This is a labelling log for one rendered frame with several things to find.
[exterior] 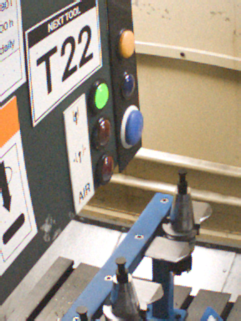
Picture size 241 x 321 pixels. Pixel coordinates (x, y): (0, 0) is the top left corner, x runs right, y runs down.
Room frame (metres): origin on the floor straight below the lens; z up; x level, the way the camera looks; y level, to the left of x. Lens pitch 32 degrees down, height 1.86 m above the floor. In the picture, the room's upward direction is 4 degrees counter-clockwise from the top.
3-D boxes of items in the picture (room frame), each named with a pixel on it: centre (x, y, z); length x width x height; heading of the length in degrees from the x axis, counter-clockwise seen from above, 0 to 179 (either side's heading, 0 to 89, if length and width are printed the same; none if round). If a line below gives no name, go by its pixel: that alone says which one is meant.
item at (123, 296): (0.61, 0.01, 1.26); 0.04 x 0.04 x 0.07
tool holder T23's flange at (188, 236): (0.81, -0.09, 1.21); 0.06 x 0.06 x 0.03
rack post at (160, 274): (0.88, -0.07, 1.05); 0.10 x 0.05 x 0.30; 63
